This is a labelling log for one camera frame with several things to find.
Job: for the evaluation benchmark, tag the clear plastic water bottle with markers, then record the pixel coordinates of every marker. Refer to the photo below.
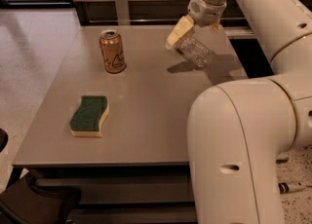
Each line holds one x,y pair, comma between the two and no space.
195,51

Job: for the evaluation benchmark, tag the grey table drawer unit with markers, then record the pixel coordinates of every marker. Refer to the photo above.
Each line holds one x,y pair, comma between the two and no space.
126,195

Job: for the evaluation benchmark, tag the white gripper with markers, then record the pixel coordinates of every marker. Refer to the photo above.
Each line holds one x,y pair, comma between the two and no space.
208,13

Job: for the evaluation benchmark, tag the grey side counter ledge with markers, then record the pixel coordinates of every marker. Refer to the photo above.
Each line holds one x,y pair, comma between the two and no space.
241,32

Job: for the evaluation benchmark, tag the gold soda can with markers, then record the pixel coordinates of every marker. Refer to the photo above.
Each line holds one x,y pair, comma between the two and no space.
111,46

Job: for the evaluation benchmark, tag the dark brown chair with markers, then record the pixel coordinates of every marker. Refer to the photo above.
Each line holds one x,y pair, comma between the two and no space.
23,202

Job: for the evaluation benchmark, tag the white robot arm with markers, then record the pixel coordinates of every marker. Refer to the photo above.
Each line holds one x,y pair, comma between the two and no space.
236,130

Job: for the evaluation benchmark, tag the left metal wall bracket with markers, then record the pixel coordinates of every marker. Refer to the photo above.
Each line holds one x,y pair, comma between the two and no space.
122,12

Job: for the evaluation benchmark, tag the green and yellow sponge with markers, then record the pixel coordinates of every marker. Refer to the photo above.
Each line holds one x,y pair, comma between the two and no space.
89,117

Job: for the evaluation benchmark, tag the white power strip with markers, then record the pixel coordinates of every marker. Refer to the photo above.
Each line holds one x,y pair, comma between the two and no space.
290,187

